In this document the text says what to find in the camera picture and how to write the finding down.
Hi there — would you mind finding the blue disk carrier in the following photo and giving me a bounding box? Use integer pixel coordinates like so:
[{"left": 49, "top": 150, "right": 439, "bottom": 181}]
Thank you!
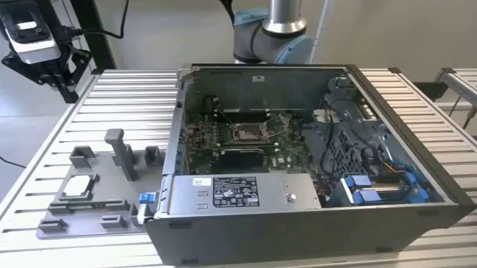
[
  {"left": 351, "top": 188, "right": 383, "bottom": 205},
  {"left": 339, "top": 174, "right": 372, "bottom": 188}
]

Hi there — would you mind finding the black graphics card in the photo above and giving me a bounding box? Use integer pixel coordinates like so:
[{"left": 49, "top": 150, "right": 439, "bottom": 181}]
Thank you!
[{"left": 209, "top": 147, "right": 267, "bottom": 173}]

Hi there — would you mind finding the black camera cable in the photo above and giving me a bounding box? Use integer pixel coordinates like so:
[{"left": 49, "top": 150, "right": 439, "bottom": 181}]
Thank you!
[{"left": 69, "top": 0, "right": 131, "bottom": 40}]

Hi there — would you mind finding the green motherboard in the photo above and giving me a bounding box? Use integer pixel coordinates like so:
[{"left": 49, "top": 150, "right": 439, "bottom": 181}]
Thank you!
[{"left": 184, "top": 111, "right": 318, "bottom": 175}]

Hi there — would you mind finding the white wall conduit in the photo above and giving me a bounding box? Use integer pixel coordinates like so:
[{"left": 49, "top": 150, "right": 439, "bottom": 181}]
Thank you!
[{"left": 312, "top": 0, "right": 331, "bottom": 64}]

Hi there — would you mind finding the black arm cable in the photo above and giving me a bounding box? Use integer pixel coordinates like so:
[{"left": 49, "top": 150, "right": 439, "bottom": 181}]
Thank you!
[{"left": 217, "top": 0, "right": 236, "bottom": 18}]

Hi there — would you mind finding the blue plastic carrier bracket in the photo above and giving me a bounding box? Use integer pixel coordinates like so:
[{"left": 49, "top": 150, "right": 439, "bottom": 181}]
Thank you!
[{"left": 402, "top": 170, "right": 430, "bottom": 204}]

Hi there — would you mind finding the aluminium frame side table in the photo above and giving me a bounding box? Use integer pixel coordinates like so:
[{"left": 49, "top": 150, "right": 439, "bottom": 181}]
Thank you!
[{"left": 435, "top": 66, "right": 477, "bottom": 137}]

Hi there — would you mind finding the silver square CPU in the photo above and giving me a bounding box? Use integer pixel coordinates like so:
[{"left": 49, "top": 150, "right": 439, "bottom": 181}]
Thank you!
[{"left": 61, "top": 175, "right": 98, "bottom": 198}]

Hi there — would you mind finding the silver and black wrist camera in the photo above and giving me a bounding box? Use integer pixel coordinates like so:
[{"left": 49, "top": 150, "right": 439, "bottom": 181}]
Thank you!
[{"left": 0, "top": 0, "right": 61, "bottom": 65}]

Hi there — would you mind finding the dark grey disk bay cage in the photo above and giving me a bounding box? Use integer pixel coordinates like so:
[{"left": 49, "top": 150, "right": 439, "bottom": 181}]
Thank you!
[{"left": 300, "top": 75, "right": 445, "bottom": 208}]

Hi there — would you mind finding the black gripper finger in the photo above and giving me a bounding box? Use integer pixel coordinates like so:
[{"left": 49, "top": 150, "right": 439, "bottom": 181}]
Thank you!
[
  {"left": 1, "top": 51, "right": 70, "bottom": 104},
  {"left": 65, "top": 46, "right": 92, "bottom": 103}
]

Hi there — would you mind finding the CPU socket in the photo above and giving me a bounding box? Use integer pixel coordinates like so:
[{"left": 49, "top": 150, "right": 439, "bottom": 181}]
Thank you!
[{"left": 231, "top": 122, "right": 267, "bottom": 142}]

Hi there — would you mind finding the grey plastic parts rack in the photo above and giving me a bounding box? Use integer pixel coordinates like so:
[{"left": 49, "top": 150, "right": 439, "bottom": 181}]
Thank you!
[{"left": 34, "top": 128, "right": 167, "bottom": 240}]

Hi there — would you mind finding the green RAM stick on board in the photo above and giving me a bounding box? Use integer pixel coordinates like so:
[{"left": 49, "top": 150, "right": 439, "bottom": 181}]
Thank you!
[{"left": 216, "top": 142, "right": 279, "bottom": 150}]

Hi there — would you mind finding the black internal cable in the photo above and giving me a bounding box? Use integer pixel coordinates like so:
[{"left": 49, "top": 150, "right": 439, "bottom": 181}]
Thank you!
[{"left": 319, "top": 99, "right": 358, "bottom": 174}]

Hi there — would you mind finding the black vertical post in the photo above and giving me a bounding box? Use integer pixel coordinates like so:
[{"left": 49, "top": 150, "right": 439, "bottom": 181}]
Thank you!
[{"left": 78, "top": 0, "right": 117, "bottom": 70}]

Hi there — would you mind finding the black open PC case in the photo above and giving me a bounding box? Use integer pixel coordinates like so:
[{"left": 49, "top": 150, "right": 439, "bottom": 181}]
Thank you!
[{"left": 143, "top": 63, "right": 477, "bottom": 266}]

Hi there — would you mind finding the black cable on floor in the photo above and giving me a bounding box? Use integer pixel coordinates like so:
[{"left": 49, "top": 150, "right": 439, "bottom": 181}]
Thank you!
[{"left": 0, "top": 155, "right": 26, "bottom": 169}]

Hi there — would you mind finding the black power supply label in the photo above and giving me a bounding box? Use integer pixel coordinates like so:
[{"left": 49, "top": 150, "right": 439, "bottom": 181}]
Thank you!
[{"left": 211, "top": 175, "right": 259, "bottom": 208}]

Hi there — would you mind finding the black RAM slots bank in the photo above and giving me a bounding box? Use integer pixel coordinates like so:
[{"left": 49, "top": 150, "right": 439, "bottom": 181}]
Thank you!
[{"left": 215, "top": 109, "right": 270, "bottom": 123}]

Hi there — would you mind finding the blue and silver case latch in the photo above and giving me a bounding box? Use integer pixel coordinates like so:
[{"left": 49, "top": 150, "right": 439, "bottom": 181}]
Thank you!
[{"left": 135, "top": 192, "right": 156, "bottom": 225}]

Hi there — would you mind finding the silver power supply unit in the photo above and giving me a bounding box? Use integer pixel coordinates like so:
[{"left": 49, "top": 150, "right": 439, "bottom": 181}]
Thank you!
[{"left": 164, "top": 173, "right": 323, "bottom": 216}]

